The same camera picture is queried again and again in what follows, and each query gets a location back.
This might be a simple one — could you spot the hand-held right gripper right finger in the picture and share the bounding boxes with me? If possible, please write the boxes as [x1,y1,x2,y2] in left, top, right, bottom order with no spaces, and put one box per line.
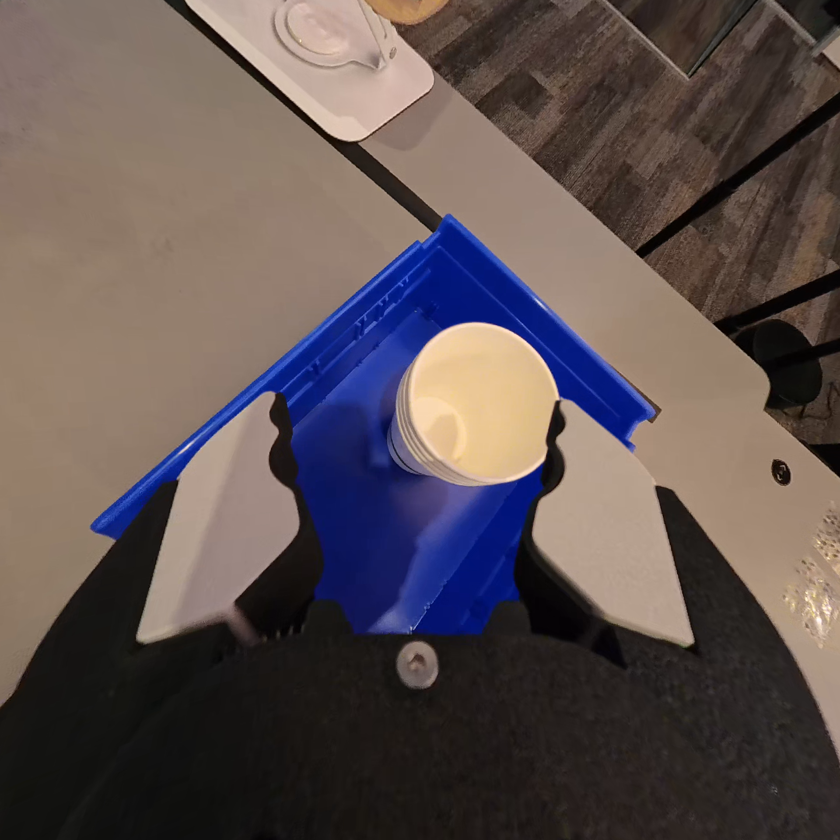
[515,401,697,651]

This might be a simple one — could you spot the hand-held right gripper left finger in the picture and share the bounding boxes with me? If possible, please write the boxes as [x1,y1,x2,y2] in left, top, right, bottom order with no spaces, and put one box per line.
[137,392,325,647]

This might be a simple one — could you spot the blue plastic bin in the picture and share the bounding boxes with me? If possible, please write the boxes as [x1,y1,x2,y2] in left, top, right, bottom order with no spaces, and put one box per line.
[90,214,657,639]

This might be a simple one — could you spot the clear crinkled plastic piece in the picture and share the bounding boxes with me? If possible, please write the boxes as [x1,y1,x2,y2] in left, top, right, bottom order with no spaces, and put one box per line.
[781,506,840,647]

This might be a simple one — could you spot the black round stand base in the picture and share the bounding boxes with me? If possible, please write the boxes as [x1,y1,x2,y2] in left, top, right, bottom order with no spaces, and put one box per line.
[733,319,825,410]

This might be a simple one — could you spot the black flat mat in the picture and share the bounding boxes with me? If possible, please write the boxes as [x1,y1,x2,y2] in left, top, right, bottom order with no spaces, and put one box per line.
[164,0,445,235]

